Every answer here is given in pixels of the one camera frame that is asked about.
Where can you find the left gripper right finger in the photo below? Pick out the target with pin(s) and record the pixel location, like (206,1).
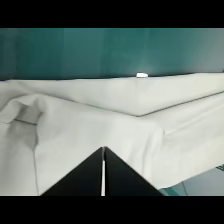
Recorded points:
(126,180)

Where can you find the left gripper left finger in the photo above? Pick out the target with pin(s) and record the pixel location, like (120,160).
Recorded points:
(83,180)

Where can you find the white shirt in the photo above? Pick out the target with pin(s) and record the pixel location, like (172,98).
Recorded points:
(100,126)

